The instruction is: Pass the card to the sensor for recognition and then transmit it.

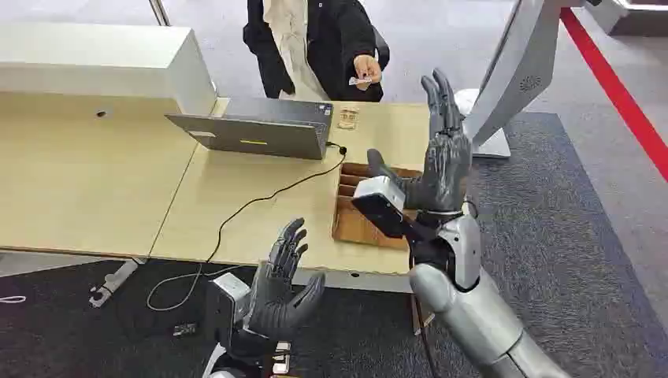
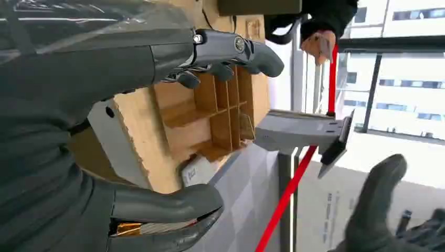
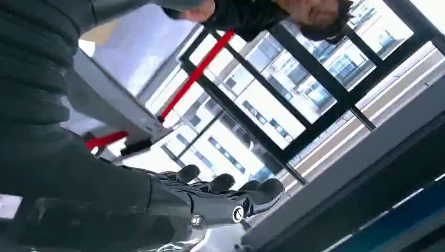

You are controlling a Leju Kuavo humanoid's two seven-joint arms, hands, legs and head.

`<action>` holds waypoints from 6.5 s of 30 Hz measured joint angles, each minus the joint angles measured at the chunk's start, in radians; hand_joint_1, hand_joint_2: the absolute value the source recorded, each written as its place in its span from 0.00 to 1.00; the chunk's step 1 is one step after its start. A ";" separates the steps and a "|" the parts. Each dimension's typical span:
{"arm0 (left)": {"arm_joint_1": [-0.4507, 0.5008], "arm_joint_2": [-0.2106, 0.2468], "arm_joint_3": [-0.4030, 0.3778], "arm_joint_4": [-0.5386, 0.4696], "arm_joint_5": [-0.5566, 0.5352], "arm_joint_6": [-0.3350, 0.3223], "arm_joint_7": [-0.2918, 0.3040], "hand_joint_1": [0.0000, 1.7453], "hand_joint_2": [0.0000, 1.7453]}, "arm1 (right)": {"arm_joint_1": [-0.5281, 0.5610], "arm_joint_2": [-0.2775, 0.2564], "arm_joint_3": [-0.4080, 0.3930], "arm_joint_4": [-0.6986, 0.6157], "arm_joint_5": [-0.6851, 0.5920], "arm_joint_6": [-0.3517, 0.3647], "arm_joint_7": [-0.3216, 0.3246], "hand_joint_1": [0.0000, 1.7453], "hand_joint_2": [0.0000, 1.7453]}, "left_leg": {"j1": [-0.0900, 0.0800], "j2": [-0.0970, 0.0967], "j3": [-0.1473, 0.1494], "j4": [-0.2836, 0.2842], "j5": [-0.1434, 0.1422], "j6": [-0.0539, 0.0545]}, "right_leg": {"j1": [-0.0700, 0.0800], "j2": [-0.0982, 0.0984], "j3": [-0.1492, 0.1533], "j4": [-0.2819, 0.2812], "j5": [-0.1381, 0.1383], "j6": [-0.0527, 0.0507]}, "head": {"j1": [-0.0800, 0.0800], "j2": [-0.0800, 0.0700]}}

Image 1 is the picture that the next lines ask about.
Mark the person's hand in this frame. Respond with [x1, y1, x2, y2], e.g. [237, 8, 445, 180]
[354, 54, 383, 91]

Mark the wooden card box with dividers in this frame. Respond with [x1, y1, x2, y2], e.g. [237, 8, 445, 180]
[332, 161, 425, 250]

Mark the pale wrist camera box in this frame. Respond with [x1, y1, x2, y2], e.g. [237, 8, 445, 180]
[351, 176, 418, 241]
[204, 272, 251, 350]

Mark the black power cable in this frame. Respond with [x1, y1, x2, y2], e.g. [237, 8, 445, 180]
[205, 140, 349, 265]

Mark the white monitor stand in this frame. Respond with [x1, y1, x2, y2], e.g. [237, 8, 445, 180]
[454, 0, 587, 159]

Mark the small printed card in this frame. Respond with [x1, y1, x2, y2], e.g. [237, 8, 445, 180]
[337, 106, 361, 131]

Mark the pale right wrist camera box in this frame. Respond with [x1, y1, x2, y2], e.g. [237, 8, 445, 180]
[351, 176, 418, 241]

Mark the white floor unit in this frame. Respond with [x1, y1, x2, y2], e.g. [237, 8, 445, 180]
[595, 0, 668, 38]

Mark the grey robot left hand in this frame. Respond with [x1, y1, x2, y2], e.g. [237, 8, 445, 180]
[242, 217, 327, 343]

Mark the grey metal pole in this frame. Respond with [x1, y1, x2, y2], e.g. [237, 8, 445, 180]
[148, 0, 173, 27]

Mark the grey desk foot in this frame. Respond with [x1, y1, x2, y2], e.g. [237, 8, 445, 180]
[88, 258, 148, 309]

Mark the person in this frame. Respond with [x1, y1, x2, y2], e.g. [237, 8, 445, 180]
[242, 0, 392, 102]

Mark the white looped cable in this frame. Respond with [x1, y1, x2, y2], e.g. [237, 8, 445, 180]
[146, 262, 247, 313]

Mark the red barrier tape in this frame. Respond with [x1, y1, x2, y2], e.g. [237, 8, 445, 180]
[559, 6, 668, 183]

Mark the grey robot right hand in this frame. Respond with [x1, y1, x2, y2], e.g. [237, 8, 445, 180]
[366, 68, 473, 213]

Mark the grey laptop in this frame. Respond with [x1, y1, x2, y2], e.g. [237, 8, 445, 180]
[165, 98, 335, 161]

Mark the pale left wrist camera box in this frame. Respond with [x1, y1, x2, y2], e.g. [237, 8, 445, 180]
[204, 272, 251, 350]

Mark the white desk cabinet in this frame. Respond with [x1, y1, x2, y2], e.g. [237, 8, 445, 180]
[0, 21, 218, 117]

